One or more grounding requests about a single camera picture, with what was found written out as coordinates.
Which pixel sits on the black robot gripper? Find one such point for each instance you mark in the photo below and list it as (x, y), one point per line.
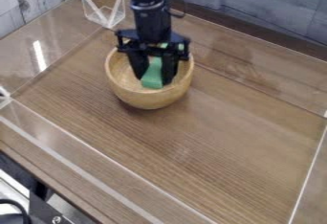
(151, 38)

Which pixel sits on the clear acrylic corner bracket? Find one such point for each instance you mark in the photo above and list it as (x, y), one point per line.
(104, 16)

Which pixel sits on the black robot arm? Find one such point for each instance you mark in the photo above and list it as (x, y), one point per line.
(153, 39)

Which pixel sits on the black metal table mount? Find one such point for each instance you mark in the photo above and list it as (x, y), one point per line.
(41, 212)

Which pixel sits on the green rectangular block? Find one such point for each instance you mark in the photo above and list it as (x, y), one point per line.
(152, 77)

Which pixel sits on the wooden bowl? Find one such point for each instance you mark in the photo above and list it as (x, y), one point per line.
(127, 87)

